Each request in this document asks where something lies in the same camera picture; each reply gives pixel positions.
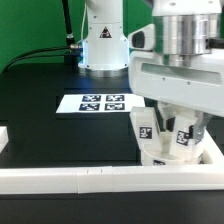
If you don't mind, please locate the black cable bundle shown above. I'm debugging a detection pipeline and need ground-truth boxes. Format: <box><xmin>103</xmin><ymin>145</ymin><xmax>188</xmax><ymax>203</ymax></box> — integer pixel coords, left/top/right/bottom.
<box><xmin>1</xmin><ymin>46</ymin><xmax>83</xmax><ymax>73</ymax></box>

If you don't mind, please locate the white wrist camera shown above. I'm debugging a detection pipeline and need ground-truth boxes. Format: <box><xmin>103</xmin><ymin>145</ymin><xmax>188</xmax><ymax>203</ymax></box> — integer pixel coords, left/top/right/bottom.
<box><xmin>128</xmin><ymin>24</ymin><xmax>155</xmax><ymax>51</ymax></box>

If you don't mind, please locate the white marker tag sheet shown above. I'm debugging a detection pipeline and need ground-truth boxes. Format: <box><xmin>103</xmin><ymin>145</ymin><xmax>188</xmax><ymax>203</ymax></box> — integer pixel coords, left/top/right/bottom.
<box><xmin>57</xmin><ymin>93</ymin><xmax>145</xmax><ymax>113</ymax></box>

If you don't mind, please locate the white front fence bar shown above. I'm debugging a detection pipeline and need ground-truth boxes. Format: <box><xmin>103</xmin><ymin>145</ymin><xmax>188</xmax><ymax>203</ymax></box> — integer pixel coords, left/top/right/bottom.
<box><xmin>0</xmin><ymin>165</ymin><xmax>224</xmax><ymax>195</ymax></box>

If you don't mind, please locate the white round stool seat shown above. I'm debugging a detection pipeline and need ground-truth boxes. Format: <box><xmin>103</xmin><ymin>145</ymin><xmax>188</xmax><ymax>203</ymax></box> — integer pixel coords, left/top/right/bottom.
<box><xmin>141</xmin><ymin>148</ymin><xmax>205</xmax><ymax>166</ymax></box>

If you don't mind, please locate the white left fence bar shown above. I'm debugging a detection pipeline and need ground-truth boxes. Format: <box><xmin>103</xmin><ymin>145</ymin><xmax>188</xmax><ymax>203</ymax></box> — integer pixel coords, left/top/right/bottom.
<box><xmin>0</xmin><ymin>126</ymin><xmax>8</xmax><ymax>153</ymax></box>

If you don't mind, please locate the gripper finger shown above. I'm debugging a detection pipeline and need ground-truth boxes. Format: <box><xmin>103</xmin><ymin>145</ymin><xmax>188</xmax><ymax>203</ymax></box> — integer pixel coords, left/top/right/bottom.
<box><xmin>157</xmin><ymin>102</ymin><xmax>175</xmax><ymax>130</ymax></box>
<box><xmin>189</xmin><ymin>113</ymin><xmax>212</xmax><ymax>144</ymax></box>

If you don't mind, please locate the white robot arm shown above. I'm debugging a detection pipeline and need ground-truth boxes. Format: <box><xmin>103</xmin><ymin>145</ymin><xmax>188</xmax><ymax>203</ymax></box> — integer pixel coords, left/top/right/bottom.
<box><xmin>80</xmin><ymin>0</ymin><xmax>224</xmax><ymax>137</ymax></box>

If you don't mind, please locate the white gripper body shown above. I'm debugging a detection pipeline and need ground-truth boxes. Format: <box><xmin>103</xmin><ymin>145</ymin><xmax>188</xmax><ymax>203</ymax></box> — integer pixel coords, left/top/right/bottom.
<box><xmin>128</xmin><ymin>49</ymin><xmax>224</xmax><ymax>117</ymax></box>

